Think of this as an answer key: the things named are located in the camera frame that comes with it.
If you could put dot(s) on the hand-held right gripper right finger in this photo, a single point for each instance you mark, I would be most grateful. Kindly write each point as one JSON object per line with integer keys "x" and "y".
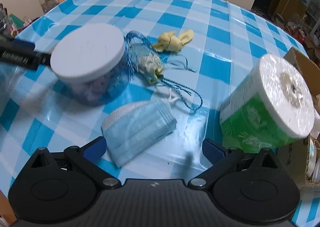
{"x": 212, "y": 150}

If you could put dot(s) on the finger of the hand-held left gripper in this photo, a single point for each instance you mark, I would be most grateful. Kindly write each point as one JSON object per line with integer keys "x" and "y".
{"x": 25, "y": 44}
{"x": 44, "y": 58}

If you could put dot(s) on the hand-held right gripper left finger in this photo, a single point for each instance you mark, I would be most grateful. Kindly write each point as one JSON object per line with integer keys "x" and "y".
{"x": 96, "y": 149}

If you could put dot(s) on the blue face mask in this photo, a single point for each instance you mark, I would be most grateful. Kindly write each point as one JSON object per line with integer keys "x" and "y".
{"x": 140, "y": 127}

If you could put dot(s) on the cardboard box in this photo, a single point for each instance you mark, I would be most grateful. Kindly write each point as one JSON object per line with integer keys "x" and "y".
{"x": 292, "y": 162}

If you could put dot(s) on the colourful printed box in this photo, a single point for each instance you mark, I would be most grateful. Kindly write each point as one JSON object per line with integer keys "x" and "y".
{"x": 15, "y": 23}

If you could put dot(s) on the glass jar of pens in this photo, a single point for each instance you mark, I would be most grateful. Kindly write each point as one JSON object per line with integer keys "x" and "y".
{"x": 5, "y": 22}

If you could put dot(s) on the clear jar with white lid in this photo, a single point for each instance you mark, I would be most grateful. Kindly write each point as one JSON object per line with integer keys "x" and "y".
{"x": 87, "y": 49}

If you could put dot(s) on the green-wrapped toilet paper roll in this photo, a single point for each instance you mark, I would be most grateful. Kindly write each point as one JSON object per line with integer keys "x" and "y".
{"x": 250, "y": 122}

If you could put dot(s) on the yellow knotted cloth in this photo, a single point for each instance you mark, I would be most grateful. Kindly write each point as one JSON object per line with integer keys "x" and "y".
{"x": 172, "y": 41}

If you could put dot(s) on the blue checked tablecloth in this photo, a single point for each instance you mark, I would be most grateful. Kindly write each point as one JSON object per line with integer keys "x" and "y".
{"x": 225, "y": 29}

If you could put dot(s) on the light wooden cabinet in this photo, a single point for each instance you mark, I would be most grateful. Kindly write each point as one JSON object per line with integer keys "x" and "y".
{"x": 287, "y": 2}

